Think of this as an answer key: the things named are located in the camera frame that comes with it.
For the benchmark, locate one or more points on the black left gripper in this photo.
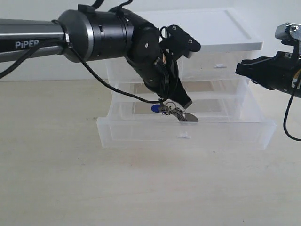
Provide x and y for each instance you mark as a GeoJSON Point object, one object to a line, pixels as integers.
{"type": "Point", "coordinates": [159, 72]}

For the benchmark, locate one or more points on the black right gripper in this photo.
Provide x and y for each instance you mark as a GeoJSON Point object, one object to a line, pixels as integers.
{"type": "Point", "coordinates": [280, 72]}

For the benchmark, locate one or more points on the keys with blue tag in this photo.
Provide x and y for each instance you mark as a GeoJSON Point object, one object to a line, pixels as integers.
{"type": "Point", "coordinates": [170, 108]}

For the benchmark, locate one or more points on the clear wide drawer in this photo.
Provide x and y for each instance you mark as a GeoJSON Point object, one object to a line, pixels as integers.
{"type": "Point", "coordinates": [222, 124]}

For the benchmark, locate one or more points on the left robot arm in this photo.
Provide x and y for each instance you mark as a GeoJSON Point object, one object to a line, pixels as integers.
{"type": "Point", "coordinates": [85, 34]}

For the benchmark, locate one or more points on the white plastic drawer cabinet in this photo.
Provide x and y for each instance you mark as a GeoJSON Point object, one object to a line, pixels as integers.
{"type": "Point", "coordinates": [217, 30]}

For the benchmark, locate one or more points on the clear upper right drawer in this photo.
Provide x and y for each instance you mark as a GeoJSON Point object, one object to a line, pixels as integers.
{"type": "Point", "coordinates": [209, 66]}

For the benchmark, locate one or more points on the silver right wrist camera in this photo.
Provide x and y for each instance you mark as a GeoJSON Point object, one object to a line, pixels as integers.
{"type": "Point", "coordinates": [288, 33]}

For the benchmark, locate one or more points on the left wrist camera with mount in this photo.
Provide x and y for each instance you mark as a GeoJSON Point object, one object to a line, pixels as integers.
{"type": "Point", "coordinates": [178, 42]}

